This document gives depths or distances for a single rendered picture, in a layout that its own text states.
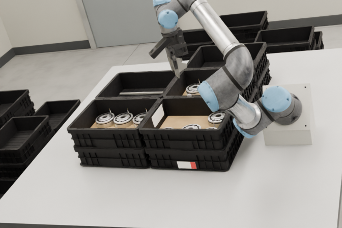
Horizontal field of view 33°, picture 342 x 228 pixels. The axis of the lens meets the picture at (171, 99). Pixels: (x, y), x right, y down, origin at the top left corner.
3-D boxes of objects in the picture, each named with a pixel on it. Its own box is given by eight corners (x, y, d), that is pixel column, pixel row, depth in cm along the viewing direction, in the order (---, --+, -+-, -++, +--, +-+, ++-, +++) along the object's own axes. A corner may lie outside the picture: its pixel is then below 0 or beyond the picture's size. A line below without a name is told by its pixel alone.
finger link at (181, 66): (191, 75, 249) (184, 55, 247) (178, 80, 248) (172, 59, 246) (189, 74, 252) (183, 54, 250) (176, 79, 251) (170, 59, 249)
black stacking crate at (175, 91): (257, 87, 297) (253, 67, 292) (241, 117, 274) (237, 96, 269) (187, 88, 314) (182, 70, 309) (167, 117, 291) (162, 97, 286)
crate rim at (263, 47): (267, 45, 317) (266, 41, 316) (254, 70, 293) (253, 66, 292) (200, 49, 334) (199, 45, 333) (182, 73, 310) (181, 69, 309)
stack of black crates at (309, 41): (321, 80, 426) (314, 25, 406) (317, 101, 402) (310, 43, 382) (268, 83, 441) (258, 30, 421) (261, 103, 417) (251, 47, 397)
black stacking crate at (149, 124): (144, 151, 267) (138, 131, 262) (167, 117, 291) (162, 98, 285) (224, 153, 250) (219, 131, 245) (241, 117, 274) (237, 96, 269)
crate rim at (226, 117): (138, 134, 263) (137, 130, 262) (162, 101, 286) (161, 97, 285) (220, 135, 246) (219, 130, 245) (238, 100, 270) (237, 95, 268)
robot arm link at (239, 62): (262, 65, 203) (192, -26, 224) (238, 84, 205) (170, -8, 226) (271, 74, 213) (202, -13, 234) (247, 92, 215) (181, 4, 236)
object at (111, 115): (118, 114, 297) (117, 113, 296) (107, 124, 289) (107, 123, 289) (103, 113, 302) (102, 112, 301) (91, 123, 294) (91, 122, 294)
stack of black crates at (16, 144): (34, 170, 408) (11, 116, 387) (70, 170, 396) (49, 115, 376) (4, 207, 375) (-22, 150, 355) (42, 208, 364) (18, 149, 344)
